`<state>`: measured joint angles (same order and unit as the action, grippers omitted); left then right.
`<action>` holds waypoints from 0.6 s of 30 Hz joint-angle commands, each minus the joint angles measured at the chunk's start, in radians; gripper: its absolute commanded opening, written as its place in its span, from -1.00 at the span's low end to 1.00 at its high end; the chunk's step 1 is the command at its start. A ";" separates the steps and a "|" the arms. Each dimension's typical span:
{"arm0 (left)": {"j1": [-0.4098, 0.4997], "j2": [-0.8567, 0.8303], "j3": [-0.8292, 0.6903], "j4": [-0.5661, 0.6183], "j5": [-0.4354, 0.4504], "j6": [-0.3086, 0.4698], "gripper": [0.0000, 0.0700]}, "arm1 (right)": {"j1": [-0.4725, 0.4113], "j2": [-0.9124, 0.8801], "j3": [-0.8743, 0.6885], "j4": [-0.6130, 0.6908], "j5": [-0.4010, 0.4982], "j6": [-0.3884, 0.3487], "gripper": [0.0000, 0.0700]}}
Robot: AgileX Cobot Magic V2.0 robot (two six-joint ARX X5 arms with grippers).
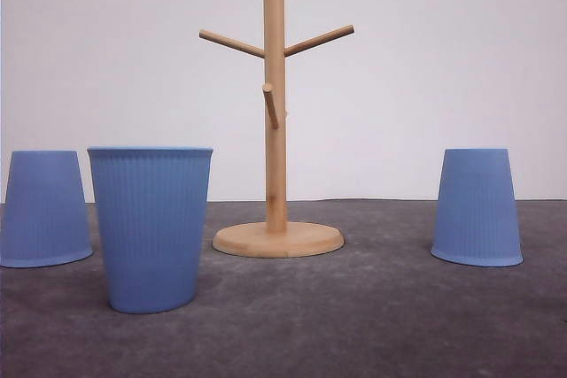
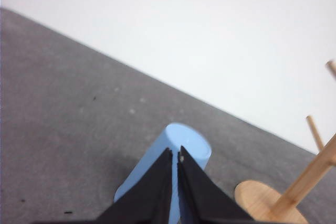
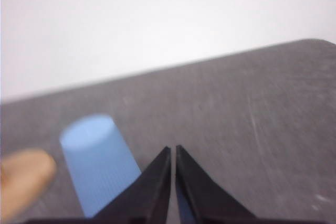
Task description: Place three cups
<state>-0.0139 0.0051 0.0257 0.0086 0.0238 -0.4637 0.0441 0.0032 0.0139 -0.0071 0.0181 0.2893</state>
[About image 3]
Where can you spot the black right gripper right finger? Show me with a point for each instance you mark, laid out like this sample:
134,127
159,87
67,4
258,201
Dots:
201,200

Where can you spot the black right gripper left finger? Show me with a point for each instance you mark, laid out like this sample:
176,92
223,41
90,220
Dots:
145,201

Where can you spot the blue ribbed cup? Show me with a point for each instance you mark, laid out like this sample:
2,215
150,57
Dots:
100,161

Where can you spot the wooden cup tree stand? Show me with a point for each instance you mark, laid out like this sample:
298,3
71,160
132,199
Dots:
24,176

